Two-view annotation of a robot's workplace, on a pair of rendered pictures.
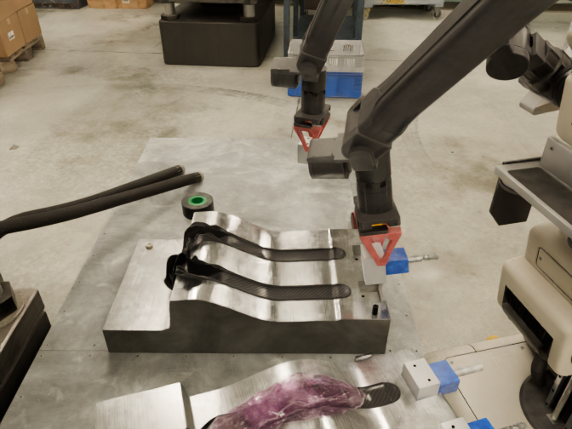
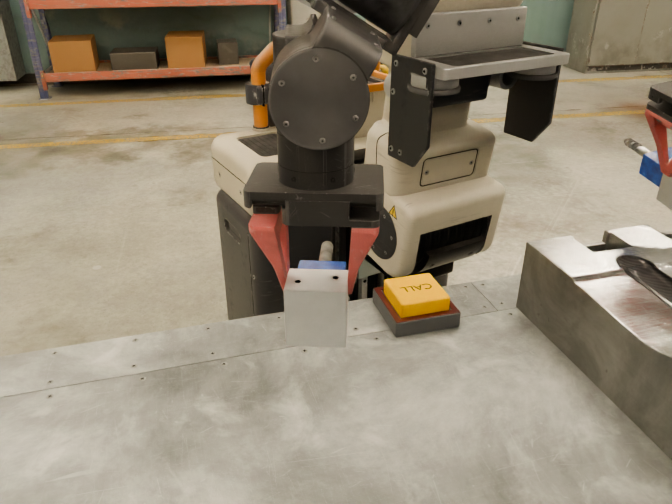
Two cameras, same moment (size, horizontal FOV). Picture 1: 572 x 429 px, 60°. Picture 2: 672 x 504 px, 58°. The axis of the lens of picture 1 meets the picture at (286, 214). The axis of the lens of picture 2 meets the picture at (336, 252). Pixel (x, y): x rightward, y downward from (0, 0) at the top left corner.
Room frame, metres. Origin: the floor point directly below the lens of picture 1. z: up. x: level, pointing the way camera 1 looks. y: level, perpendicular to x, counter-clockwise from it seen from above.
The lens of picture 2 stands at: (1.24, 0.35, 1.21)
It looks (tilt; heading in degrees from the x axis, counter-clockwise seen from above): 28 degrees down; 253
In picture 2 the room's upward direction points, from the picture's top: straight up
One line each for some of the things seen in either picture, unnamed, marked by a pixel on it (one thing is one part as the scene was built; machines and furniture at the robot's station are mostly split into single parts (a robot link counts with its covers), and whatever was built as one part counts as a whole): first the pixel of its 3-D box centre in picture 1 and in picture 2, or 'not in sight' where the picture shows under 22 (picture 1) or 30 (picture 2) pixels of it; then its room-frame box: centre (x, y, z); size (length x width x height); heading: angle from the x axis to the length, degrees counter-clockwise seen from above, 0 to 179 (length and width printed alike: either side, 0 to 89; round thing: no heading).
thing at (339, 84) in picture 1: (324, 77); not in sight; (4.07, -0.33, 0.11); 0.61 x 0.41 x 0.22; 84
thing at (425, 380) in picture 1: (445, 376); not in sight; (0.50, -0.25, 0.86); 0.13 x 0.05 x 0.05; 107
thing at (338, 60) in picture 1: (325, 55); not in sight; (4.07, -0.33, 0.28); 0.61 x 0.41 x 0.15; 84
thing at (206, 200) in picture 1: (197, 206); not in sight; (1.05, 0.22, 0.82); 0.08 x 0.08 x 0.04
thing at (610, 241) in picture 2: (363, 260); (597, 254); (0.77, -0.16, 0.87); 0.05 x 0.05 x 0.04; 0
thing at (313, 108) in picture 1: (312, 103); (316, 153); (1.13, -0.06, 1.06); 0.10 x 0.07 x 0.07; 160
